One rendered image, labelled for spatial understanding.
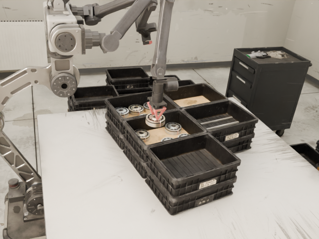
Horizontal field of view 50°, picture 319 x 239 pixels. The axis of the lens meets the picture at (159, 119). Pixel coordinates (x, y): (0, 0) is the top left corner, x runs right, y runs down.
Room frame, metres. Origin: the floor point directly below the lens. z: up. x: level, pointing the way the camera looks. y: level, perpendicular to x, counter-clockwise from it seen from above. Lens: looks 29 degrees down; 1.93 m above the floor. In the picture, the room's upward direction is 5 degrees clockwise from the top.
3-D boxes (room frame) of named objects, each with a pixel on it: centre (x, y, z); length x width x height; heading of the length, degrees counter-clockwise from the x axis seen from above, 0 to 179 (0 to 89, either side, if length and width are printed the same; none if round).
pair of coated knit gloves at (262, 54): (3.37, -0.92, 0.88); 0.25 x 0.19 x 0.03; 112
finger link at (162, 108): (1.58, 0.02, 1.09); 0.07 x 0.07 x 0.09; 31
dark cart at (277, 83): (3.34, -1.05, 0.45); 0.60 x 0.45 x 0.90; 112
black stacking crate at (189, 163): (1.44, -0.19, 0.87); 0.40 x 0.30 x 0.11; 121
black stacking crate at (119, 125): (1.96, 0.12, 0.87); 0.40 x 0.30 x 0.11; 121
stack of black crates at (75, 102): (2.74, 0.59, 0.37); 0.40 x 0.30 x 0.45; 112
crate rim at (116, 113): (1.96, 0.12, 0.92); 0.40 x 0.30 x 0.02; 121
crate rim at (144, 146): (1.70, -0.03, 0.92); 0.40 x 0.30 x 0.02; 121
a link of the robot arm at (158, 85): (1.59, 0.01, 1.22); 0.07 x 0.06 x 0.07; 111
